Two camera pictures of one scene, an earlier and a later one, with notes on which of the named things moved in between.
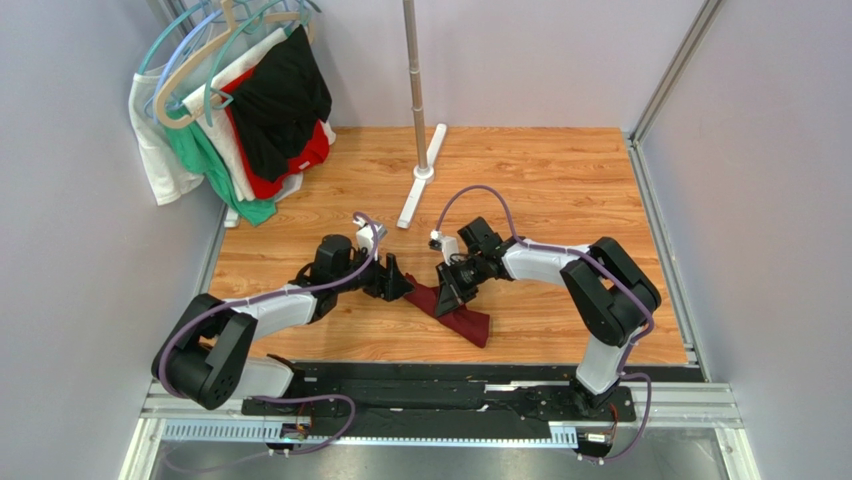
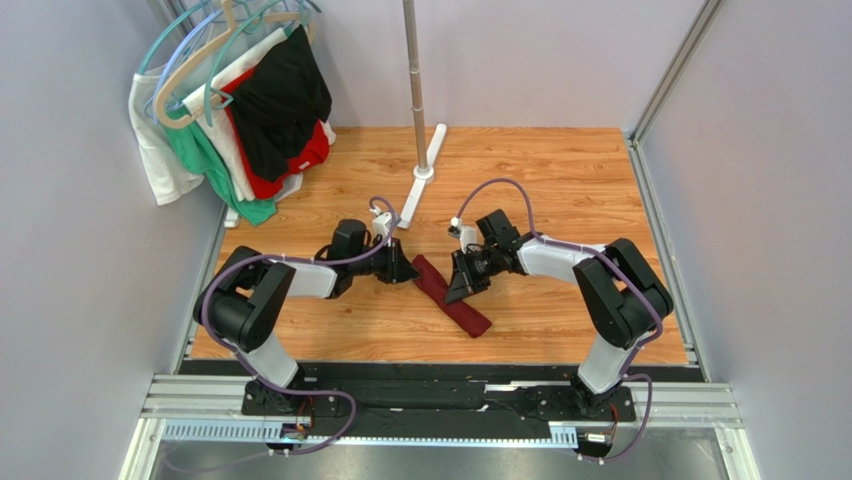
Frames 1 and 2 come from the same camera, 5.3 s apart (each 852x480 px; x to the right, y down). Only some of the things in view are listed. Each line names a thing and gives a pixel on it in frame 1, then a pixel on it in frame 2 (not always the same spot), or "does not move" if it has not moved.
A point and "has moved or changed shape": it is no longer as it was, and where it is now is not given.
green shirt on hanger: [195, 146] does not move
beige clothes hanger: [233, 22] does not move
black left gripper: [389, 284] → [398, 268]
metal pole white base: [424, 171] does not move
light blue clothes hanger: [170, 52] does not move
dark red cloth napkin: [470, 325] has moved or changed shape
